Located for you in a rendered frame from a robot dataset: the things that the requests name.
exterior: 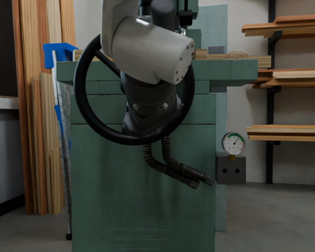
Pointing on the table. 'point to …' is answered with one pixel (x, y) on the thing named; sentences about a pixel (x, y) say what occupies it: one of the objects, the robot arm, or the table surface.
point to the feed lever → (185, 16)
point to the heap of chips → (236, 55)
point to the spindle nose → (145, 7)
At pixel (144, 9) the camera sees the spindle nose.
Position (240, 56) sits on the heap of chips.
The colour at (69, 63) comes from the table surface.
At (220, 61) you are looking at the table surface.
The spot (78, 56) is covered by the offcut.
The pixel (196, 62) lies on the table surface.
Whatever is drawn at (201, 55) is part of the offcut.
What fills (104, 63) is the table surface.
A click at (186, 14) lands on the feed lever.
